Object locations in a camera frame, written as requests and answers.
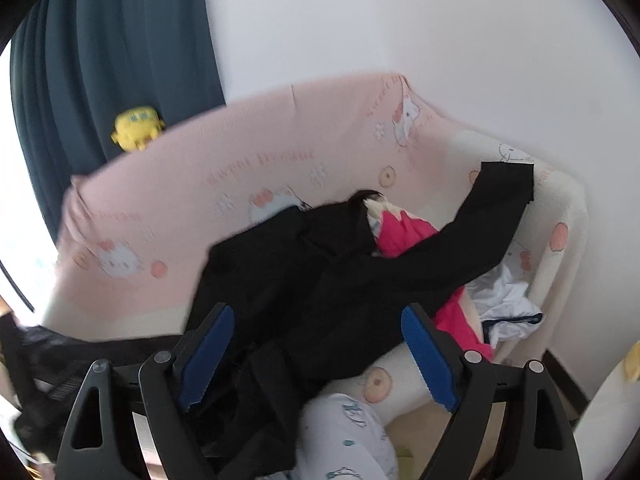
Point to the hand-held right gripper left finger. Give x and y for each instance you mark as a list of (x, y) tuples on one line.
[(207, 355)]

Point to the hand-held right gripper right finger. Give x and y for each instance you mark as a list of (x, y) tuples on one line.
[(430, 360)]

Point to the black pants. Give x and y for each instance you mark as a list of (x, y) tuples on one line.
[(325, 270)]

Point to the cream garment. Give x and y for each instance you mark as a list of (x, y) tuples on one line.
[(472, 317)]

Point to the white garment with navy trim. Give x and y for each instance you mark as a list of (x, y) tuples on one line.
[(500, 300)]

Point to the person's printed pajama pants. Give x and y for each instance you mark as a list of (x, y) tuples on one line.
[(340, 435)]

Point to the pink garment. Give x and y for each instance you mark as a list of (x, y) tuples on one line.
[(400, 235)]

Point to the white printed garment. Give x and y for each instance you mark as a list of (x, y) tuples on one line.
[(375, 220)]

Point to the pink Hello Kitty sofa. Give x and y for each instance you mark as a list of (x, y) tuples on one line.
[(175, 185)]

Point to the yellow plush toy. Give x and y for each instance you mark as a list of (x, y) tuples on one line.
[(135, 127)]

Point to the dark blue curtain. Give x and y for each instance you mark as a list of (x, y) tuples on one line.
[(125, 35)]

